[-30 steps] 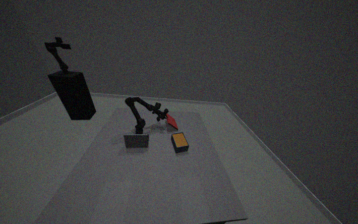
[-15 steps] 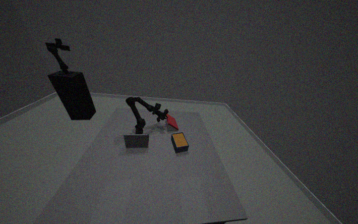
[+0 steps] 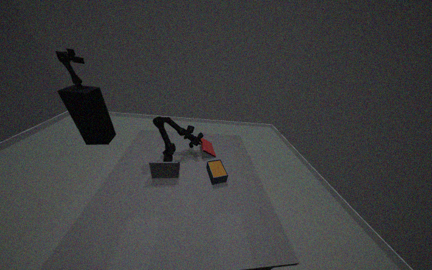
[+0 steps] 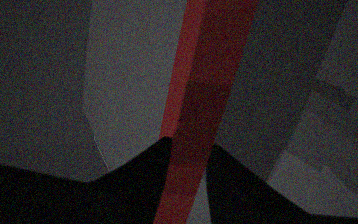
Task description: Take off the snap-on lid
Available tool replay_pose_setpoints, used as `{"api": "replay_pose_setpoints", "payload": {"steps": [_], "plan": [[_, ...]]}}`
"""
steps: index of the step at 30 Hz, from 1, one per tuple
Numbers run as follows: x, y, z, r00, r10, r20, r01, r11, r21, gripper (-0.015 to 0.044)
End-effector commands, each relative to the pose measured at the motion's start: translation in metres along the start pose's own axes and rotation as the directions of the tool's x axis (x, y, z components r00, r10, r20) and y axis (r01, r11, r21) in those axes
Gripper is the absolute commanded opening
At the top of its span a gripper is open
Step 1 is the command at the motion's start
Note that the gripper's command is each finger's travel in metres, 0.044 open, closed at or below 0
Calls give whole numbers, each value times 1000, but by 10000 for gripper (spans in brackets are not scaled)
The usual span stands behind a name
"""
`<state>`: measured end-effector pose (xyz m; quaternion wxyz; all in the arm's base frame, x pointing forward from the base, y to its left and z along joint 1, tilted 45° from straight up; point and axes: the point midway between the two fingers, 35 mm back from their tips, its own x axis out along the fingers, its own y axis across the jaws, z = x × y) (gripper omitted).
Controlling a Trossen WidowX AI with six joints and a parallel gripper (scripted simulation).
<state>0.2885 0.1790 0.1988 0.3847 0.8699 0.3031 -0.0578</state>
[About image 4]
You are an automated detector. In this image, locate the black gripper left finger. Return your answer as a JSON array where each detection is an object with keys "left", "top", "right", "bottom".
[{"left": 0, "top": 136, "right": 173, "bottom": 224}]

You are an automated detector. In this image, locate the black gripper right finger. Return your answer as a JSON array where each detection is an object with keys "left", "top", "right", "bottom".
[{"left": 206, "top": 144, "right": 358, "bottom": 224}]

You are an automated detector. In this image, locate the red panel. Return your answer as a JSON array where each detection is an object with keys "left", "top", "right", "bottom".
[{"left": 153, "top": 0, "right": 258, "bottom": 224}]

